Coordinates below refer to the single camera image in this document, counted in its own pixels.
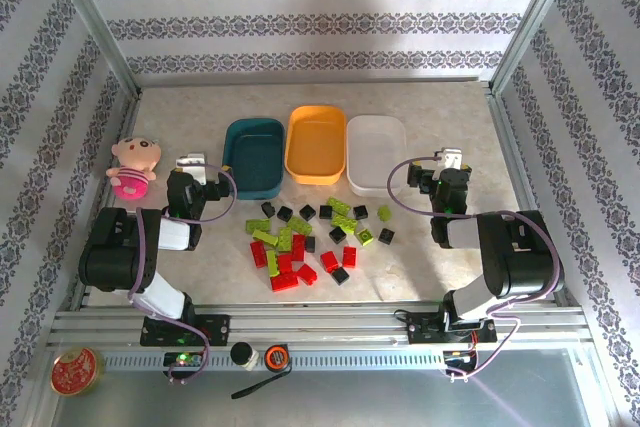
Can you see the lime green lego brick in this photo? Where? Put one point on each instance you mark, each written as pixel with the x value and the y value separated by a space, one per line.
pixel 271 263
pixel 339 205
pixel 257 225
pixel 365 237
pixel 384 212
pixel 285 239
pixel 265 237
pixel 299 225
pixel 344 223

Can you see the red lego brick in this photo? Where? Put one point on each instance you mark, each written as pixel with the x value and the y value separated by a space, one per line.
pixel 307 273
pixel 285 281
pixel 285 263
pixel 298 247
pixel 329 260
pixel 258 253
pixel 349 257

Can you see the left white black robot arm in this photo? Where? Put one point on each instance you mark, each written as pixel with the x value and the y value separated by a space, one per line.
pixel 110 257

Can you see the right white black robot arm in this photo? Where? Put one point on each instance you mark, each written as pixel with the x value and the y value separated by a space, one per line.
pixel 520 257

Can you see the white plastic container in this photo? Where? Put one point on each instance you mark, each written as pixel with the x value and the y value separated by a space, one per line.
pixel 375 157

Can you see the teal plastic container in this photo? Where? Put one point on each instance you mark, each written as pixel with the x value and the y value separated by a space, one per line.
pixel 252 157

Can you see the pink plush doll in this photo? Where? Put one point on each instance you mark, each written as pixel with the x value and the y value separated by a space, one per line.
pixel 132 167

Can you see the orange plastic container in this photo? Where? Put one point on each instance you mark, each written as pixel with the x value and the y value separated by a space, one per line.
pixel 315 147

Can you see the left black controller board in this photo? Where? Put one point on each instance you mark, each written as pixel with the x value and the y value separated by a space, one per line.
pixel 186 359

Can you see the black controller board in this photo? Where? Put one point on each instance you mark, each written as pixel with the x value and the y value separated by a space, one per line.
pixel 186 359
pixel 457 357

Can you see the white bottle black cap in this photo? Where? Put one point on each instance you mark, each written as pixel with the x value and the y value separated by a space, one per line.
pixel 243 356

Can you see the right black controller board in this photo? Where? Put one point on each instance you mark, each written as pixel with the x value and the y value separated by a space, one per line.
pixel 457 357

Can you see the orange black tape measure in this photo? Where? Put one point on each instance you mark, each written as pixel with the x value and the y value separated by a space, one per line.
pixel 276 357

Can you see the red round tin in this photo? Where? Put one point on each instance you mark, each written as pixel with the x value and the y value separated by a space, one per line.
pixel 76 372

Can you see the grey metal plate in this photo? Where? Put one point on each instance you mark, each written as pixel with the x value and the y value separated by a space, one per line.
pixel 375 397

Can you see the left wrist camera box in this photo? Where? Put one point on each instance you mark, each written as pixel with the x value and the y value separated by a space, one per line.
pixel 192 167

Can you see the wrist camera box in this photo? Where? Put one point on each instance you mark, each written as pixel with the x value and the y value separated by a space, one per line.
pixel 192 167
pixel 450 157

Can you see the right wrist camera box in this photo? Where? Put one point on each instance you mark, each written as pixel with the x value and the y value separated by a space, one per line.
pixel 450 157

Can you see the aluminium side rail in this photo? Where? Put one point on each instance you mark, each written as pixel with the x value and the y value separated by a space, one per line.
pixel 511 147
pixel 126 119

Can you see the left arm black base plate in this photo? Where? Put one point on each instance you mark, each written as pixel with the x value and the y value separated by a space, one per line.
pixel 220 329

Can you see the aluminium back rail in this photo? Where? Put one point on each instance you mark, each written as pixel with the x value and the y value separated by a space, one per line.
pixel 300 81

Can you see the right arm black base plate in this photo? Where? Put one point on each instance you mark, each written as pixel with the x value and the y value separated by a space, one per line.
pixel 422 329

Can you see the aluminium mounting rail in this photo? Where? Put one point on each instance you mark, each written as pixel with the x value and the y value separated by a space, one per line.
pixel 325 327

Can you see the aluminium frame post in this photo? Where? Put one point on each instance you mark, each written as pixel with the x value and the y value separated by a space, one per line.
pixel 525 32
pixel 102 32

